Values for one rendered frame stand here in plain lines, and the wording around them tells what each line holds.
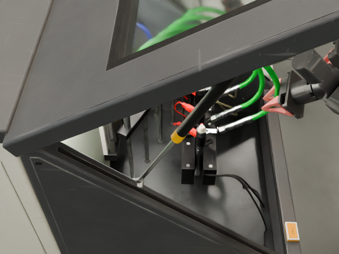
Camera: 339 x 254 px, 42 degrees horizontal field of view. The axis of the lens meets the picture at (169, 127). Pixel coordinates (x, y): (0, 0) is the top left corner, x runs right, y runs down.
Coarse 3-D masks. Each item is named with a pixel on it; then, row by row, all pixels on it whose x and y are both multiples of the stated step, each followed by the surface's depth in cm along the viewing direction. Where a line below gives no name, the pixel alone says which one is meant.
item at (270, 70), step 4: (264, 68) 100; (268, 68) 100; (268, 72) 101; (272, 72) 101; (272, 76) 102; (276, 76) 102; (272, 80) 103; (276, 80) 103; (276, 84) 103; (276, 88) 104; (276, 92) 106; (260, 112) 112; (264, 112) 111; (252, 116) 113; (256, 116) 113; (260, 116) 112
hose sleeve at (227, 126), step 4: (248, 116) 114; (236, 120) 116; (240, 120) 115; (244, 120) 114; (248, 120) 114; (252, 120) 113; (228, 124) 116; (232, 124) 116; (236, 124) 115; (240, 124) 115; (244, 124) 115; (224, 128) 117; (228, 128) 116; (232, 128) 116
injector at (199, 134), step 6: (198, 126) 119; (198, 132) 118; (204, 132) 118; (198, 138) 120; (204, 138) 120; (198, 144) 121; (204, 144) 122; (198, 150) 124; (198, 156) 126; (198, 162) 129; (198, 168) 131; (198, 174) 134
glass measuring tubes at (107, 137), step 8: (120, 120) 138; (104, 128) 123; (112, 128) 127; (104, 136) 123; (112, 136) 125; (104, 144) 126; (112, 144) 128; (104, 152) 129; (112, 152) 130; (112, 160) 132
